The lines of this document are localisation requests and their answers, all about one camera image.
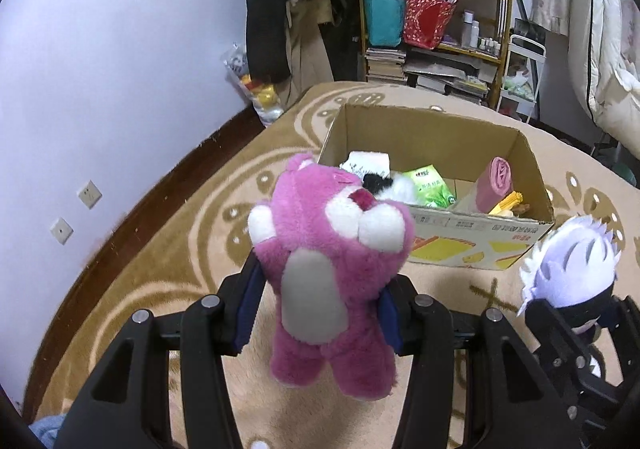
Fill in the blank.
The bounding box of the printed cardboard box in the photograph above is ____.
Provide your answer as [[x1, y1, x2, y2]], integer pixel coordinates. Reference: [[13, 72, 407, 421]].
[[316, 104, 556, 271]]

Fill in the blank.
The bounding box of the black and white plush toy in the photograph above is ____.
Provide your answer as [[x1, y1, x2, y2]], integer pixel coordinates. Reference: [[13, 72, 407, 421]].
[[361, 170, 418, 205]]

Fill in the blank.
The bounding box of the black hanging coat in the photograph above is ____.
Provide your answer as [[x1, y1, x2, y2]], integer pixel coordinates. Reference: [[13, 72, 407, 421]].
[[244, 0, 293, 85]]

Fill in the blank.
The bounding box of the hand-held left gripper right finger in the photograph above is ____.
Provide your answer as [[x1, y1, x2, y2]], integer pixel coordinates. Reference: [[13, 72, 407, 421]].
[[377, 276, 586, 449]]

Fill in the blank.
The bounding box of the white bedding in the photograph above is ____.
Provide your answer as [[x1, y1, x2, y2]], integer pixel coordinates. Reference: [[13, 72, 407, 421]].
[[567, 0, 640, 170]]

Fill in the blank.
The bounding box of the teal bag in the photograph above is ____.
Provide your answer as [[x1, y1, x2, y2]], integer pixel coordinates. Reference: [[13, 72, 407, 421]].
[[361, 0, 407, 48]]

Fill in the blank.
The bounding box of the white wall socket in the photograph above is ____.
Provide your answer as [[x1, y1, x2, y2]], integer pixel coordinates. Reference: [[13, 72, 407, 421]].
[[49, 216, 74, 246], [76, 179, 103, 210]]

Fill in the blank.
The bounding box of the stack of books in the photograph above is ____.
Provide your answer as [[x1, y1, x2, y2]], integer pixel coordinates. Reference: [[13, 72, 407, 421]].
[[364, 46, 407, 84]]

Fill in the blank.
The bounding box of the pale tissue pack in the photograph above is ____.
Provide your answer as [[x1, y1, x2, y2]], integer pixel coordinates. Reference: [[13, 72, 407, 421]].
[[339, 150, 392, 176]]

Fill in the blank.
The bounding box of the row of cosmetic bottles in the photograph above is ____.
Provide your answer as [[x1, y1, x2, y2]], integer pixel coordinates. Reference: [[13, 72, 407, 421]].
[[461, 9, 502, 52]]

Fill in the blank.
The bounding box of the clear bag of toys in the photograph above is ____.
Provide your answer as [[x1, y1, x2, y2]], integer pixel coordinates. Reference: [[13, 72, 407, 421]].
[[221, 43, 283, 126]]

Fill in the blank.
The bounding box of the beige patterned rug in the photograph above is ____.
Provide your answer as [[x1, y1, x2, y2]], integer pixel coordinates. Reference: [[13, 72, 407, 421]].
[[22, 79, 640, 449]]

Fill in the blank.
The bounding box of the white rolling cart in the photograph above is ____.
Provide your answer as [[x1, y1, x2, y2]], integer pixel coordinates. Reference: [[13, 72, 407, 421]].
[[495, 19, 547, 122]]

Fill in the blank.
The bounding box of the green tissue pack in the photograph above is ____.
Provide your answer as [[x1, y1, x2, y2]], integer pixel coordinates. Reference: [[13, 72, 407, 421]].
[[402, 165, 457, 208]]

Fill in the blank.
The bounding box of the yellow soft toy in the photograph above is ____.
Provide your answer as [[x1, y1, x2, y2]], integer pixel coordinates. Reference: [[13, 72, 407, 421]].
[[489, 192, 531, 217]]

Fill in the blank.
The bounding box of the red bag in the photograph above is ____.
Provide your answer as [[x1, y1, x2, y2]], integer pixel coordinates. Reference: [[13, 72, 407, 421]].
[[402, 0, 461, 50]]

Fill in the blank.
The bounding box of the pink bear plush toy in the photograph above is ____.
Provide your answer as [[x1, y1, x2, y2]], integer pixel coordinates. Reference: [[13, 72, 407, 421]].
[[248, 152, 416, 402]]

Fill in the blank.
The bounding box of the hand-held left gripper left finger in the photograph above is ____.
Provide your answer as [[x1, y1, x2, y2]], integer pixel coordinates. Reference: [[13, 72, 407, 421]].
[[52, 254, 263, 449]]

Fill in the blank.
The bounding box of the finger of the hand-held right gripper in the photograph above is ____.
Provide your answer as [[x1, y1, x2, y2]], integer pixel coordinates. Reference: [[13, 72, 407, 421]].
[[606, 295, 640, 331], [525, 301, 607, 386]]

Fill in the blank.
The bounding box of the pink trash bag roll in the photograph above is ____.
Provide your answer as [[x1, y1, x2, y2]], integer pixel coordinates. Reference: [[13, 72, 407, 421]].
[[475, 156, 513, 214]]

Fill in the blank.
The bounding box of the stack of papers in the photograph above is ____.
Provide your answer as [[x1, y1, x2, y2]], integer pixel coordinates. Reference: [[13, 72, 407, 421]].
[[404, 48, 491, 105]]

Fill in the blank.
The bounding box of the beige hanging coat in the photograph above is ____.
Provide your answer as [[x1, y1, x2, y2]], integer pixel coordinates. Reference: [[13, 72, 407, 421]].
[[285, 0, 363, 102]]

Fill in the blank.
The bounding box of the white-haired plush doll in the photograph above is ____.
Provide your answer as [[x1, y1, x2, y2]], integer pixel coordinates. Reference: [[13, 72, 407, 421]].
[[517, 215, 623, 345]]

